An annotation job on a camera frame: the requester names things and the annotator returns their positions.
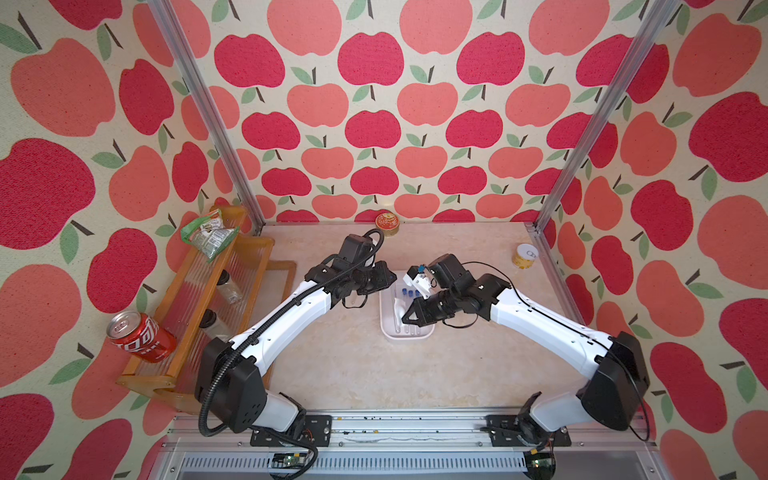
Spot left aluminium frame post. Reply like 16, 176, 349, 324
148, 0, 266, 236

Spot green snack bag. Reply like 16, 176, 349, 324
181, 209, 240, 262

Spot aluminium frame post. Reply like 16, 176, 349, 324
526, 0, 682, 235
148, 0, 266, 236

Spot glass spice jar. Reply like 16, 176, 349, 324
199, 309, 233, 341
216, 270, 243, 305

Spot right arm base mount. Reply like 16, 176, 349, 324
480, 415, 572, 449

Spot wooden shelf rack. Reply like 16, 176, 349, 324
116, 234, 297, 414

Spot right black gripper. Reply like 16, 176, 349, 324
399, 292, 457, 326

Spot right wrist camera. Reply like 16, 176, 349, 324
403, 253, 476, 298

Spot glass spice jar upper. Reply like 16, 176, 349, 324
216, 270, 243, 305

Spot glass spice jar lower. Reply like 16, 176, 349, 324
199, 309, 233, 341

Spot red cola can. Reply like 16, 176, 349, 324
106, 310, 177, 363

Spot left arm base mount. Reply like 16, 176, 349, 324
250, 414, 333, 448

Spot white rectangular tray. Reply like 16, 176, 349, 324
379, 271, 435, 342

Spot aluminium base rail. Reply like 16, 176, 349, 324
141, 408, 672, 479

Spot right aluminium frame post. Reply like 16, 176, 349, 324
526, 0, 682, 235

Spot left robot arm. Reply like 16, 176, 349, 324
194, 228, 396, 441

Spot red gold round tin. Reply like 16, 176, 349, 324
375, 211, 401, 237

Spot white wipe cloth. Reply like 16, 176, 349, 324
394, 298, 410, 334

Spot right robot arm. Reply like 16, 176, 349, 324
402, 273, 649, 445

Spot yellow white can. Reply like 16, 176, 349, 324
512, 243, 539, 270

